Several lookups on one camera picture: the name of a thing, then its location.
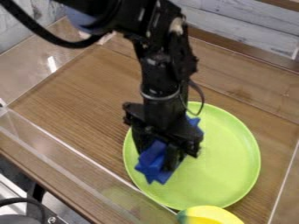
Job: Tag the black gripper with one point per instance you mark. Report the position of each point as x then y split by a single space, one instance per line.
161 120

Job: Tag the blue block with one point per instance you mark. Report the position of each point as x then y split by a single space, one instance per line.
151 159

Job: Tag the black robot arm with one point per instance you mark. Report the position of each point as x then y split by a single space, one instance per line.
153 25

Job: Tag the green plate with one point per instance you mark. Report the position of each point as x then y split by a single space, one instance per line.
216 178

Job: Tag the yellow round object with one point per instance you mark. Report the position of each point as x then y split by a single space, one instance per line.
207 215

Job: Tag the black metal stand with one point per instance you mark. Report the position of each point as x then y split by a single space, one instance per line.
23 208

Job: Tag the clear acrylic enclosure wall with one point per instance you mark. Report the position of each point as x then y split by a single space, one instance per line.
61 128

